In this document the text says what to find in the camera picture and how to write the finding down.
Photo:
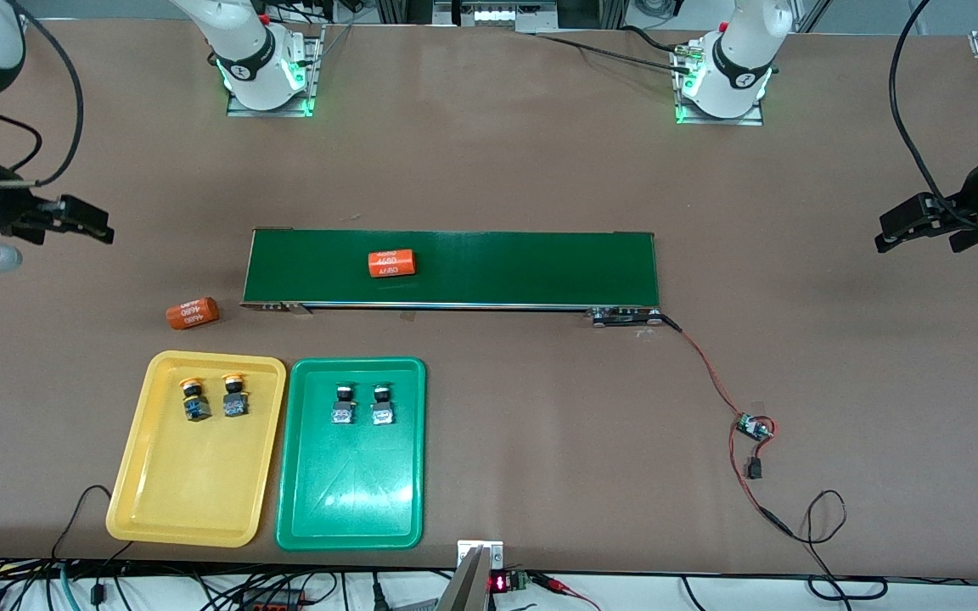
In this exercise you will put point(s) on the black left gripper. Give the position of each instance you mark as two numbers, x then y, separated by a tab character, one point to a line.
975	196

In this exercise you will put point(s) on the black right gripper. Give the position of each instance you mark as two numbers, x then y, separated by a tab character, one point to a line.
2	210

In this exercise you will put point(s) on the orange 4680 cylinder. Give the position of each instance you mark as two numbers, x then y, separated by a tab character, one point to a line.
392	263
193	313

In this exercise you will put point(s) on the yellow push button switch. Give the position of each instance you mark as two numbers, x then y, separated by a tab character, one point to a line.
196	409
235	406

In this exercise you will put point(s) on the green push button switch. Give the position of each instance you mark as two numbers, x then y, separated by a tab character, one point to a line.
382	414
342	414

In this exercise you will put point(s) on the small green circuit board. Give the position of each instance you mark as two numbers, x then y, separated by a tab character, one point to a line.
752	427

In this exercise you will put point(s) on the yellow plastic tray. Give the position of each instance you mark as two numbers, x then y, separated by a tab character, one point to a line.
200	484

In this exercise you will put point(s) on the small black connector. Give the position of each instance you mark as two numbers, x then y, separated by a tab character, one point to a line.
754	469

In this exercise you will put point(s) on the green conveyor belt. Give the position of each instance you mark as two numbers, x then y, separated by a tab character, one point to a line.
540	267

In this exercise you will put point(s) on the green plastic tray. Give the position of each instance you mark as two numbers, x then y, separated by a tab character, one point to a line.
353	492

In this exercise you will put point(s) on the red connector block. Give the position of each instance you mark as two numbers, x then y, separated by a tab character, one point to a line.
272	604

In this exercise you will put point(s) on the red clip lead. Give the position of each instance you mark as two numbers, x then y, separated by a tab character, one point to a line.
557	584

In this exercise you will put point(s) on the red digit display module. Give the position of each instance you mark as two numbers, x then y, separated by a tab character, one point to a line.
499	583

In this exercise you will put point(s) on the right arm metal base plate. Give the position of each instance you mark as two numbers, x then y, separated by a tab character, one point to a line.
234	112

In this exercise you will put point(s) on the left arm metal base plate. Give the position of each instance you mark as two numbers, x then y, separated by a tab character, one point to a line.
688	120

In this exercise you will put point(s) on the metal frame with light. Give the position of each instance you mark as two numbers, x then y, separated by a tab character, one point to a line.
497	15

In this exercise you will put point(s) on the grey metal camera mount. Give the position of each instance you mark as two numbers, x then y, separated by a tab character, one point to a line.
468	585

